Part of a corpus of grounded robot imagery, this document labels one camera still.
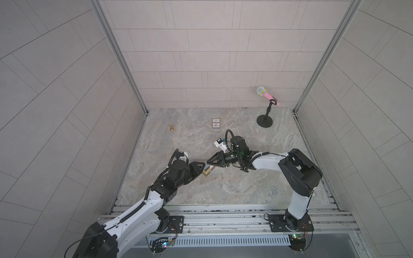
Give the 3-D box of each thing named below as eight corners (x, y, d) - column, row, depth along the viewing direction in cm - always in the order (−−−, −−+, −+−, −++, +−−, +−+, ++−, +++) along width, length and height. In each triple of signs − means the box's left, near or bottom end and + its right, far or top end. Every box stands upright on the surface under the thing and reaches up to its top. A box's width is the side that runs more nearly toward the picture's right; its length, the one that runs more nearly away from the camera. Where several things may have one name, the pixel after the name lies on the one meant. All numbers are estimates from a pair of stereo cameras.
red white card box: (212, 129, 109) (212, 127, 107) (212, 120, 114) (212, 118, 112) (220, 129, 109) (220, 127, 107) (220, 120, 114) (220, 118, 112)
